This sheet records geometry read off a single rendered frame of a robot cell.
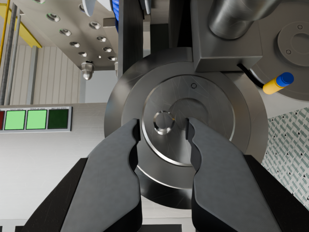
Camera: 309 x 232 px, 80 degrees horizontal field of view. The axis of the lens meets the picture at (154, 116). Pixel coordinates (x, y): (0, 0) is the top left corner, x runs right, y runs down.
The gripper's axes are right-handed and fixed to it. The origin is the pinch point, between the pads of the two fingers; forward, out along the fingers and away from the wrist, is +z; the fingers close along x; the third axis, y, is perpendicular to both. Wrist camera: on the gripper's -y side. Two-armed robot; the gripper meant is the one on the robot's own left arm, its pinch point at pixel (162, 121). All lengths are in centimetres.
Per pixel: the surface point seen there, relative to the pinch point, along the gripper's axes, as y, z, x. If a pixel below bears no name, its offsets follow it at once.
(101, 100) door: 83, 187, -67
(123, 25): -5.5, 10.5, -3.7
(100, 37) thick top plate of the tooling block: -1.8, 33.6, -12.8
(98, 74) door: 58, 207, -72
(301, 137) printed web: 9.6, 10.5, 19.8
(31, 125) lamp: 19, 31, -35
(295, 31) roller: -4.4, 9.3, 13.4
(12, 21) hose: -5, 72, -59
